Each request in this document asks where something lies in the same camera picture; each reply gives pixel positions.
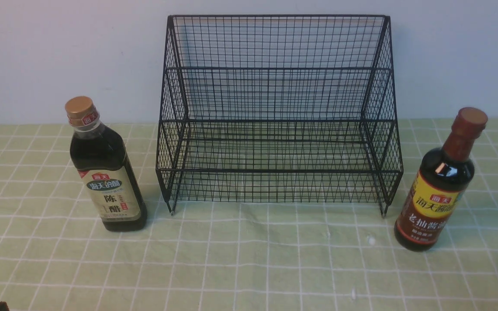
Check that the black wire mesh shelf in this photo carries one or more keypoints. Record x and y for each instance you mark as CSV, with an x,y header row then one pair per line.
x,y
279,108

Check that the soy sauce bottle red cap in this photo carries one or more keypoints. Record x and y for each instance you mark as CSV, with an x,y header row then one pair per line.
x,y
442,178

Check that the green checkered tablecloth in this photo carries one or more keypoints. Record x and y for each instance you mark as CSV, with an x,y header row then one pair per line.
x,y
55,254

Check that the vinegar bottle gold cap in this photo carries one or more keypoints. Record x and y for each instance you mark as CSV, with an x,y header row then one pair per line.
x,y
100,157

